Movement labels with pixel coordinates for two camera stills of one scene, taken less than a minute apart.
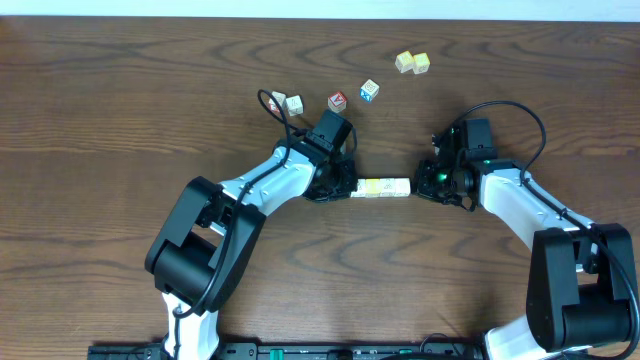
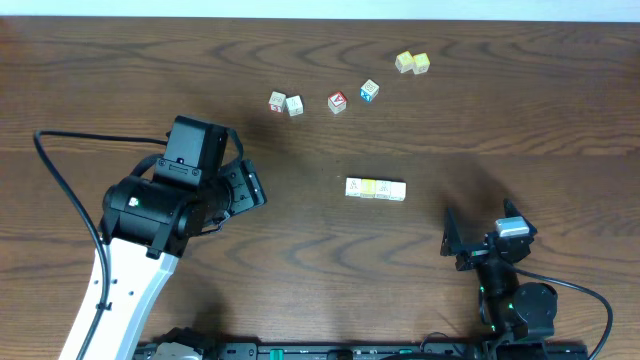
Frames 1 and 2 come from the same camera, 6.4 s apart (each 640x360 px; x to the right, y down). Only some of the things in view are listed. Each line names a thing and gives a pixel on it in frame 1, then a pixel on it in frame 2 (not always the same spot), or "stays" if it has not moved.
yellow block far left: (404, 61) stays
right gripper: (421, 182) → (453, 246)
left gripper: (340, 182) → (253, 185)
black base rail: (316, 351) stays
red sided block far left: (280, 99) stays
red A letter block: (337, 101) stays
